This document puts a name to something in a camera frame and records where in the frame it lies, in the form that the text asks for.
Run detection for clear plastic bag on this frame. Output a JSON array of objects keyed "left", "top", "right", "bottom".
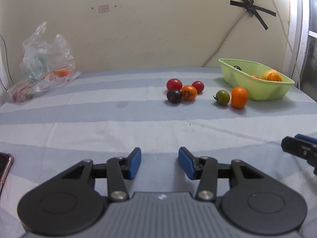
[{"left": 7, "top": 21, "right": 81, "bottom": 103}]

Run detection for green tomato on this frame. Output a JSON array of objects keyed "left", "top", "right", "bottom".
[{"left": 213, "top": 90, "right": 231, "bottom": 106}]

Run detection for small red tomato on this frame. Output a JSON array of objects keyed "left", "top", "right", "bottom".
[{"left": 192, "top": 81, "right": 205, "bottom": 94}]

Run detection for tomatoes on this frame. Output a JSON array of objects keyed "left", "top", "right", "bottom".
[{"left": 262, "top": 70, "right": 279, "bottom": 80}]

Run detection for oblong orange tomato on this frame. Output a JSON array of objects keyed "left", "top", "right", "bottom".
[{"left": 231, "top": 86, "right": 248, "bottom": 109}]

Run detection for green plastic basket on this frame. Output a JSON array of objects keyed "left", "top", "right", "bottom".
[{"left": 218, "top": 58, "right": 295, "bottom": 102}]

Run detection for striped blue bed sheet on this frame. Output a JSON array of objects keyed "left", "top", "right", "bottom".
[{"left": 0, "top": 66, "right": 317, "bottom": 238}]

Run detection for black tape cross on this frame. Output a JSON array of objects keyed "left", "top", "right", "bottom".
[{"left": 230, "top": 0, "right": 277, "bottom": 31}]

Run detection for grey cable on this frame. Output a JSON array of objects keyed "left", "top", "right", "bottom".
[{"left": 202, "top": 9, "right": 249, "bottom": 68}]

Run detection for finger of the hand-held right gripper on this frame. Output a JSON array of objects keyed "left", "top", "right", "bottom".
[
  {"left": 295, "top": 133, "right": 317, "bottom": 145},
  {"left": 281, "top": 136, "right": 317, "bottom": 175}
]

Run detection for dark purple tomato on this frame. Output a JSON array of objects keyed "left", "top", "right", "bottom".
[{"left": 166, "top": 90, "right": 183, "bottom": 104}]

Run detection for smartphone with pink case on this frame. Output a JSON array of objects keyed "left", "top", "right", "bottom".
[{"left": 0, "top": 152, "right": 14, "bottom": 197}]

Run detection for black wall cable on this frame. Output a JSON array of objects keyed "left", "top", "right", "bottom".
[{"left": 0, "top": 33, "right": 15, "bottom": 93}]

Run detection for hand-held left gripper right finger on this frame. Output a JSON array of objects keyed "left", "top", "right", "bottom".
[{"left": 178, "top": 147, "right": 265, "bottom": 202}]

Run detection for orange mandarin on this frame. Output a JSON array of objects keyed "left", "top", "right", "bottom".
[{"left": 267, "top": 72, "right": 283, "bottom": 82}]

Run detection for large red tomato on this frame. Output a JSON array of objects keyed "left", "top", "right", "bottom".
[{"left": 166, "top": 78, "right": 183, "bottom": 91}]

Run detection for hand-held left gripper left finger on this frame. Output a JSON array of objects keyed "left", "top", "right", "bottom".
[{"left": 61, "top": 147, "right": 142, "bottom": 202}]

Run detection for white cable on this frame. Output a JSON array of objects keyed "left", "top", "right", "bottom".
[{"left": 266, "top": 0, "right": 302, "bottom": 90}]

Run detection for frosted glass window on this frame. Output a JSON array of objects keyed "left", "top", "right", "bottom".
[{"left": 287, "top": 0, "right": 317, "bottom": 95}]

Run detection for round orange tomato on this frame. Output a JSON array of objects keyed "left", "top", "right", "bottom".
[{"left": 181, "top": 85, "right": 198, "bottom": 101}]

